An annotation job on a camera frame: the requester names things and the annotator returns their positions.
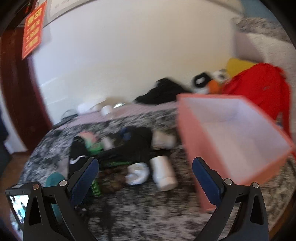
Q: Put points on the white plastic bottle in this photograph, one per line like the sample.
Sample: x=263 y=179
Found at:
x=163 y=174

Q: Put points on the grey patterned blanket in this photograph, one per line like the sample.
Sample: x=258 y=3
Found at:
x=135 y=212

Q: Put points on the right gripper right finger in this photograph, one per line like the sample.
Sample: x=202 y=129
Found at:
x=251 y=219

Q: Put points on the phone screen on gripper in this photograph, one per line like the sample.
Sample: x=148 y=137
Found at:
x=18 y=198

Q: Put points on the panda plush toy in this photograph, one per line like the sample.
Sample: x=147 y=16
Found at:
x=210 y=83

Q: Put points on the red backpack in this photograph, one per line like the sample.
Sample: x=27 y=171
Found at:
x=265 y=85

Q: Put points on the pink cardboard storage box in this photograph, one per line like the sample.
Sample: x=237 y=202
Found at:
x=233 y=136

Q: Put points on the black nike sock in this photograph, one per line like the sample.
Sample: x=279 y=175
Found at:
x=78 y=155

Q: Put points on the white rolled towel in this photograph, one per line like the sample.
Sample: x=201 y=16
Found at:
x=86 y=107

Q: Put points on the pink green sponge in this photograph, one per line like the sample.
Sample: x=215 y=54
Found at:
x=88 y=137

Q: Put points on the pink bed sheet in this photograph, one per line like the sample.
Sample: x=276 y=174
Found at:
x=120 y=112

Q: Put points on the black cloth garment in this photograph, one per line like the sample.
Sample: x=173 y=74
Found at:
x=165 y=90

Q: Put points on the white paper cup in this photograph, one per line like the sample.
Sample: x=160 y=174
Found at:
x=107 y=111

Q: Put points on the red door sign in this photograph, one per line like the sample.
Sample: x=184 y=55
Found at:
x=33 y=29

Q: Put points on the yellow cushion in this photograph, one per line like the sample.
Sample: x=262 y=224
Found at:
x=234 y=66

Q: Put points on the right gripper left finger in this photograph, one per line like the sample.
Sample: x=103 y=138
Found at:
x=40 y=222

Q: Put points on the white crumpled sock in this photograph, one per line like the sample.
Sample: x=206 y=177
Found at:
x=137 y=174

